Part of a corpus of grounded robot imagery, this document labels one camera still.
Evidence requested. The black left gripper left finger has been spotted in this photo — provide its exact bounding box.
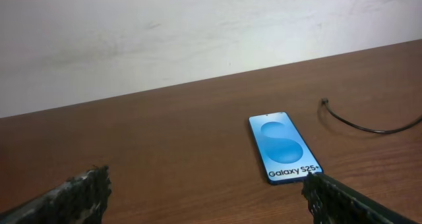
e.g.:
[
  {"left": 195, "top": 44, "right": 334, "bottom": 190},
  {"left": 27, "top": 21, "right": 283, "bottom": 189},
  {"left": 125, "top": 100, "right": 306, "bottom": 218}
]
[{"left": 1, "top": 165, "right": 111, "bottom": 223}]

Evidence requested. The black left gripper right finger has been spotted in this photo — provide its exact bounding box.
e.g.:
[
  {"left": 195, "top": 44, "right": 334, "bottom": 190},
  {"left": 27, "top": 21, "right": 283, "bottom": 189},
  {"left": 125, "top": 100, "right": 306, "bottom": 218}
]
[{"left": 301, "top": 173, "right": 416, "bottom": 224}]

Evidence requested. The blue Galaxy smartphone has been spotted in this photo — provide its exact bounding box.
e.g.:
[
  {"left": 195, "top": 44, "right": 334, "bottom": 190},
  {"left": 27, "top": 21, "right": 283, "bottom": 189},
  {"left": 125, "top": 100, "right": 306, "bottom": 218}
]
[{"left": 249, "top": 112, "right": 324, "bottom": 185}]

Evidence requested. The black charger cable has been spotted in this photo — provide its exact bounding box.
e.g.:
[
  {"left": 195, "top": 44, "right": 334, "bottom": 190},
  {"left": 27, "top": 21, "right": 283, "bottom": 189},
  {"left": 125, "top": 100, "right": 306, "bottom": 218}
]
[{"left": 320, "top": 98, "right": 422, "bottom": 135}]

